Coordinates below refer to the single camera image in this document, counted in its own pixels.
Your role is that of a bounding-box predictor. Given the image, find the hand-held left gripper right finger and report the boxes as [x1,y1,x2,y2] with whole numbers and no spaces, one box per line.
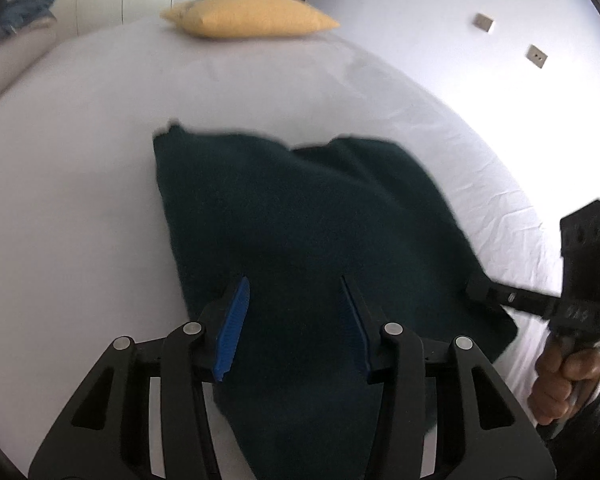
[340,275,557,480]

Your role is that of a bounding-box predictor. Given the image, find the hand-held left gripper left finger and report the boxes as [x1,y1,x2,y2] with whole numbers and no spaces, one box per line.
[28,275,251,480]

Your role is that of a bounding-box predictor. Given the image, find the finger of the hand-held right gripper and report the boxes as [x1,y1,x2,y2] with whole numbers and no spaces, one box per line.
[464,272,565,319]

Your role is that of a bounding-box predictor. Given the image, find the dark green garment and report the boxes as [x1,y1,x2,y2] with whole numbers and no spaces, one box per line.
[152,120,519,480]

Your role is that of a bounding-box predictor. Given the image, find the blue clothes pile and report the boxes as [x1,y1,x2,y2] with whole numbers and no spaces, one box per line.
[0,0,59,45]

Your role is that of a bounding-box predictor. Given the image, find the person's right hand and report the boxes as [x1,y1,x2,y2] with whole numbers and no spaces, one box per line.
[527,344,600,427]

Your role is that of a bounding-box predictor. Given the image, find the bed with white sheet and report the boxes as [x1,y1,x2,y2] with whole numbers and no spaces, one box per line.
[0,12,566,480]

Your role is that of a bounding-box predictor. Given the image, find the yellow pillow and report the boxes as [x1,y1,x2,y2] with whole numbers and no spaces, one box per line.
[159,0,341,40]

